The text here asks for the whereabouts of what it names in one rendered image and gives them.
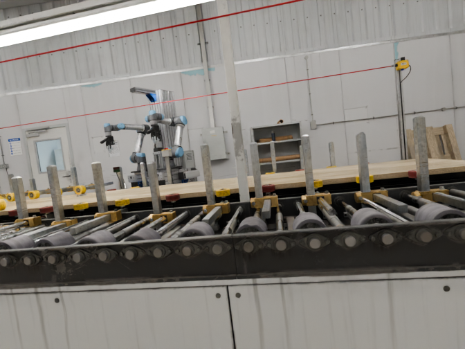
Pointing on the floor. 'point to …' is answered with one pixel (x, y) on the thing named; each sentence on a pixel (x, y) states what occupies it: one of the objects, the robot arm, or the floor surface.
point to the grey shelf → (287, 148)
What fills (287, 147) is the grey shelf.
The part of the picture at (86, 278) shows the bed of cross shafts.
